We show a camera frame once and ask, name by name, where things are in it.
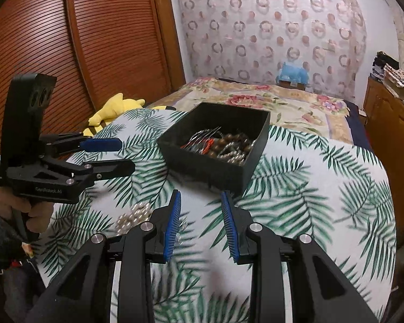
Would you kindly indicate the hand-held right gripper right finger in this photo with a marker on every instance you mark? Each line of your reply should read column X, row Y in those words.
column 230, row 232

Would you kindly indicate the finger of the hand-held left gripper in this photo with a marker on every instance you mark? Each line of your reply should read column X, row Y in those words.
column 101, row 144
column 114, row 168

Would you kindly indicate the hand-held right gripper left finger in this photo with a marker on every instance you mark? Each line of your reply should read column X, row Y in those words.
column 172, row 232

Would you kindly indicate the black square box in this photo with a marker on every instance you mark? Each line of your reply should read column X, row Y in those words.
column 208, row 171

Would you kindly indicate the silver bangle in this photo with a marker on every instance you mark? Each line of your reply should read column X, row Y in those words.
column 202, row 134

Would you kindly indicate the person's left forearm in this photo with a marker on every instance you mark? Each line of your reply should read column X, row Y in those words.
column 1, row 242

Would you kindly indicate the person's left hand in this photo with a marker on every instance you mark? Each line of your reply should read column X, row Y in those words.
column 44, row 212

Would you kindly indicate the yellow plush toy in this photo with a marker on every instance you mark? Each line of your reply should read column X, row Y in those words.
column 117, row 109

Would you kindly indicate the green leaf print cloth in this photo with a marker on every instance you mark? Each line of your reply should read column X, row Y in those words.
column 306, row 208

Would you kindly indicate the wooden louvered wardrobe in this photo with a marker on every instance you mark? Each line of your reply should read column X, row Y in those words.
column 87, row 40

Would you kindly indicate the floral bedspread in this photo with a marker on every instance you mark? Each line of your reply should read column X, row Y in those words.
column 289, row 104

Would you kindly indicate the person's dark clothing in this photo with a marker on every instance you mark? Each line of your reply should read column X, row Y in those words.
column 13, row 292

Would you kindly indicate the dark blue bed sheet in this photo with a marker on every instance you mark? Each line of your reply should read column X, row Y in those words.
column 360, row 124

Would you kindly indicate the blue plush toy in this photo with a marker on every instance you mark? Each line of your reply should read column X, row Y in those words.
column 293, row 72

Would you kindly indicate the wooden cabinet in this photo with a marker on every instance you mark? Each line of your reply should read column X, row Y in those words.
column 394, row 141

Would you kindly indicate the pink circle pattern curtain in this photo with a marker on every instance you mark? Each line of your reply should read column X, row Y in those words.
column 272, row 23

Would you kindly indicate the stack of dark clothes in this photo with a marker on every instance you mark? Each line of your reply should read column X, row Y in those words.
column 383, row 64

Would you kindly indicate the stack of patterned cloths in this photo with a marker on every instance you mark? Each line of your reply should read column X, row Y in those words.
column 402, row 79

